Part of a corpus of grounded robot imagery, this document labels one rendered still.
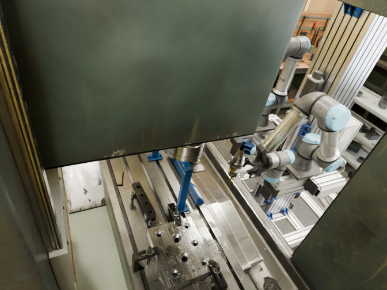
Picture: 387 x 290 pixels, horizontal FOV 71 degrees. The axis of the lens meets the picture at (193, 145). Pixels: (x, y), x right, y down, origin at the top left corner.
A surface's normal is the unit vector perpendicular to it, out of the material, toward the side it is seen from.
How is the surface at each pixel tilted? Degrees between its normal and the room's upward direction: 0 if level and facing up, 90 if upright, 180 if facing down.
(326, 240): 90
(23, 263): 90
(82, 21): 90
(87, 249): 0
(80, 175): 23
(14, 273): 90
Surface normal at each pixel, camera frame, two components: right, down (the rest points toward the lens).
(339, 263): -0.90, 0.15
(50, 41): 0.41, 0.62
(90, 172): 0.32, -0.44
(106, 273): 0.16, -0.76
